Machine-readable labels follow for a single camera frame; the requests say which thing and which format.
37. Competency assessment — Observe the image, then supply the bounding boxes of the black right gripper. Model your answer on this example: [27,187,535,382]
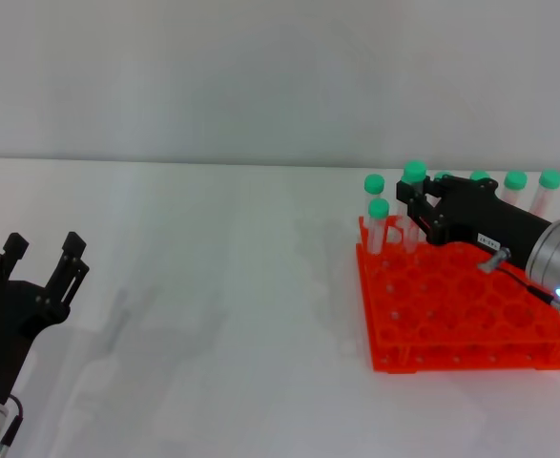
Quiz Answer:
[394,175,555,269]

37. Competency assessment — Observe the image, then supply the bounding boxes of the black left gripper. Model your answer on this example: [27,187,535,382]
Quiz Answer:
[0,231,92,406]

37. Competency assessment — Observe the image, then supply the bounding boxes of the orange test tube rack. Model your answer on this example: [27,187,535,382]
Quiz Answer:
[355,214,560,375]

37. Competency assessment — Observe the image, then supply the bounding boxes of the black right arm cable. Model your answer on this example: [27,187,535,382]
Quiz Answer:
[478,247,560,312]

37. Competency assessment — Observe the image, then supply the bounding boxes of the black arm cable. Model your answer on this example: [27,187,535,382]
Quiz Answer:
[478,247,560,312]
[0,394,26,458]

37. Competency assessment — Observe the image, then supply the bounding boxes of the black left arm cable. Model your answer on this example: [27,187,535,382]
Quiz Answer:
[0,394,26,458]

